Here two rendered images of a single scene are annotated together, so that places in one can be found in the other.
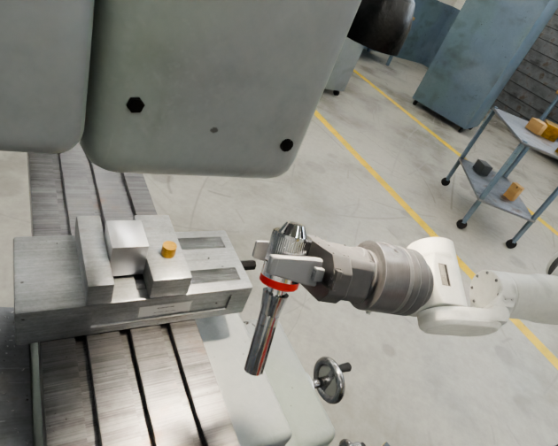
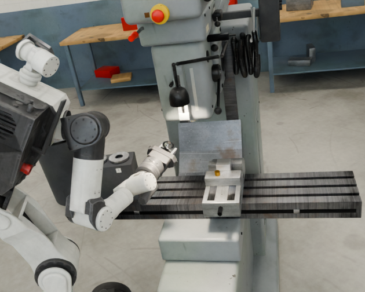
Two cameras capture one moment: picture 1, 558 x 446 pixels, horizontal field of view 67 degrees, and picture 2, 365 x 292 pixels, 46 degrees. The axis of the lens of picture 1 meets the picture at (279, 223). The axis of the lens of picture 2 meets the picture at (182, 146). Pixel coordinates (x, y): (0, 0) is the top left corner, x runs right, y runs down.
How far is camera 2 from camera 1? 1.95 m
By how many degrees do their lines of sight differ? 110
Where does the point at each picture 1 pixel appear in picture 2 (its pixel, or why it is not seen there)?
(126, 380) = (192, 187)
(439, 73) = not seen: outside the picture
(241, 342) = (203, 235)
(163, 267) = (211, 173)
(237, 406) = (177, 227)
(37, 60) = not seen: hidden behind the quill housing
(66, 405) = (190, 178)
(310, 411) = (172, 283)
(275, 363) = (203, 279)
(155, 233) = (229, 173)
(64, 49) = not seen: hidden behind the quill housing
